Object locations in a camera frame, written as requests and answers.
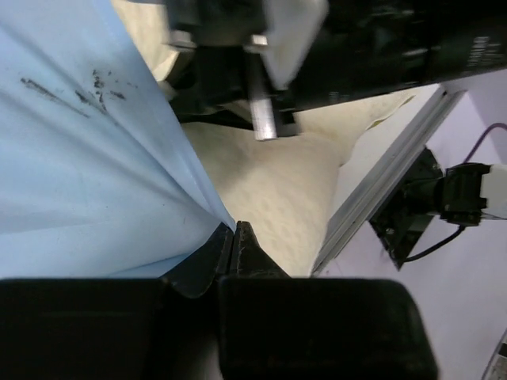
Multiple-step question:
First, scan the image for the cream yellow-edged pillow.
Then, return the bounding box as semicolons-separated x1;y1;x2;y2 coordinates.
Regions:
110;0;421;278

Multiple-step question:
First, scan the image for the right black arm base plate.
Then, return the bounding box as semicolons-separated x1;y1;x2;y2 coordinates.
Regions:
369;148;444;269

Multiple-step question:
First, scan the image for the aluminium table front rail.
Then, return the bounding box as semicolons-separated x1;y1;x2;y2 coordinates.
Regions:
311;85;464;276

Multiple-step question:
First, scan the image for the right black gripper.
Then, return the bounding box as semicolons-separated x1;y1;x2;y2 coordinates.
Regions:
166;1;506;140

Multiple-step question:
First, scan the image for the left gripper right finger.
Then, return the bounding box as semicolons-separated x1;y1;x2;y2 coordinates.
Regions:
229;221;289;278

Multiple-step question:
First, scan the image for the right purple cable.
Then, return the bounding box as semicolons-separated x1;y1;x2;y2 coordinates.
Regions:
463;122;507;164

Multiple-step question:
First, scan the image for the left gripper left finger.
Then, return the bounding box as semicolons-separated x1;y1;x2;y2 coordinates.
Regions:
161;223;234;298

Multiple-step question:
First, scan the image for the light blue pillowcase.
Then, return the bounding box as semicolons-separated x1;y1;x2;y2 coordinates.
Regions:
1;1;234;278

